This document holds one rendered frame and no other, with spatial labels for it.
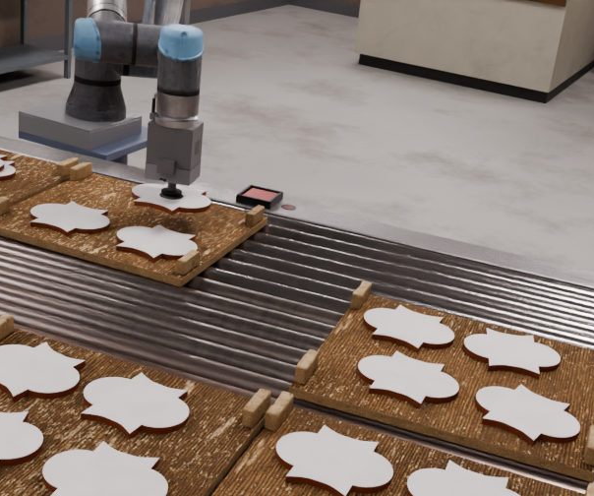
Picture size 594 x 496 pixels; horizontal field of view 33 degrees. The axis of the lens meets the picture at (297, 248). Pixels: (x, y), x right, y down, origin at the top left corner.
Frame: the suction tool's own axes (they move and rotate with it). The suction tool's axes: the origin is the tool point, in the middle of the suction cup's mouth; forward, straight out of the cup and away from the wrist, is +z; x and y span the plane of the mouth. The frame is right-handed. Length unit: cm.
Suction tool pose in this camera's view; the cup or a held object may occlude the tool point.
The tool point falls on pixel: (170, 201)
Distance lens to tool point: 183.1
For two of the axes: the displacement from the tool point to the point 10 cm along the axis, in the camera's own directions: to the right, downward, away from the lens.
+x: 2.2, -3.5, 9.1
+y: 9.7, 1.8, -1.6
